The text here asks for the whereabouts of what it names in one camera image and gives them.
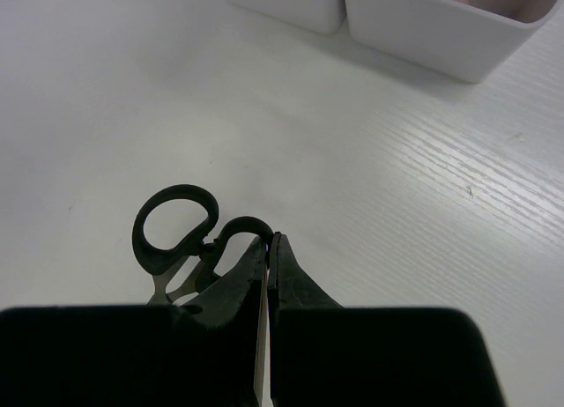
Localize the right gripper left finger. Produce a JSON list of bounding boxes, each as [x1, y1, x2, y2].
[[1, 240, 267, 406]]

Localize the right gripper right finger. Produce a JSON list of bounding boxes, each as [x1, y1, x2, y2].
[[267, 233, 505, 406]]

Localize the black handled scissors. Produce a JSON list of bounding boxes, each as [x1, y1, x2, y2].
[[131, 184, 273, 305]]

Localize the white organizer tray left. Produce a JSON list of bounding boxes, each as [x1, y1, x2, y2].
[[227, 0, 346, 34]]

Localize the white organizer tray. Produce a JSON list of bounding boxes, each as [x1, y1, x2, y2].
[[227, 0, 346, 34], [345, 0, 563, 83]]

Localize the white organizer tray right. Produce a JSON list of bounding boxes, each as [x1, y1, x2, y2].
[[345, 0, 563, 83]]

